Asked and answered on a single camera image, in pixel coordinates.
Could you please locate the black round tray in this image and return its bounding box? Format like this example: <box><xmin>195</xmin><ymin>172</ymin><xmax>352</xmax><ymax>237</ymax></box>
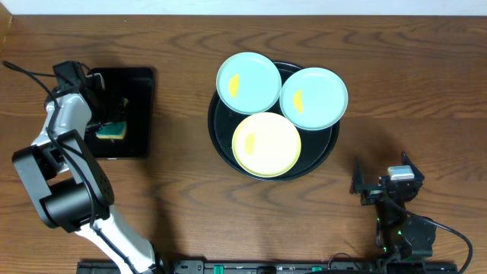
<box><xmin>207</xmin><ymin>61</ymin><xmax>341</xmax><ymax>182</ymax></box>

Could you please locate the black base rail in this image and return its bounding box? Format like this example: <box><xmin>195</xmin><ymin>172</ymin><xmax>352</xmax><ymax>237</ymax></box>
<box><xmin>76</xmin><ymin>259</ymin><xmax>459</xmax><ymax>274</ymax></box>

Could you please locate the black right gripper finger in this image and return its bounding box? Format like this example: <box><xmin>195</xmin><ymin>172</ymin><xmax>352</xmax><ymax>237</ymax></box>
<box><xmin>401</xmin><ymin>151</ymin><xmax>424</xmax><ymax>179</ymax></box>
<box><xmin>349</xmin><ymin>158</ymin><xmax>364</xmax><ymax>194</ymax></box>

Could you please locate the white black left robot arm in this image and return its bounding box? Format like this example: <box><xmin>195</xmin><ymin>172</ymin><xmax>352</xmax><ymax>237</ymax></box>
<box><xmin>12</xmin><ymin>61</ymin><xmax>164</xmax><ymax>273</ymax></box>

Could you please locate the green yellow sponge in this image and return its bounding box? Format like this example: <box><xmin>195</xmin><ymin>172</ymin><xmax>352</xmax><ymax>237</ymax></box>
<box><xmin>95</xmin><ymin>97</ymin><xmax>129</xmax><ymax>140</ymax></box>

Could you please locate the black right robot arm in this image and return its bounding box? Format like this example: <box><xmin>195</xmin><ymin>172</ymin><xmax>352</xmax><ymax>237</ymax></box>
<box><xmin>350</xmin><ymin>152</ymin><xmax>436</xmax><ymax>261</ymax></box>

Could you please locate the black rectangular tray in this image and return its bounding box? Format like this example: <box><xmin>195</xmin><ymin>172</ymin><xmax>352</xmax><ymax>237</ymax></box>
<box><xmin>84</xmin><ymin>67</ymin><xmax>156</xmax><ymax>158</ymax></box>

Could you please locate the yellow plate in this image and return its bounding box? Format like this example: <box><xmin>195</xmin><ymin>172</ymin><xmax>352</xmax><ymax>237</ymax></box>
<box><xmin>231</xmin><ymin>112</ymin><xmax>301</xmax><ymax>178</ymax></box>

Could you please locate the mint green plate right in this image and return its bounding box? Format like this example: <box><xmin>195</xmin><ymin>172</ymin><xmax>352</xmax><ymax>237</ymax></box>
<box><xmin>279</xmin><ymin>67</ymin><xmax>349</xmax><ymax>131</ymax></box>

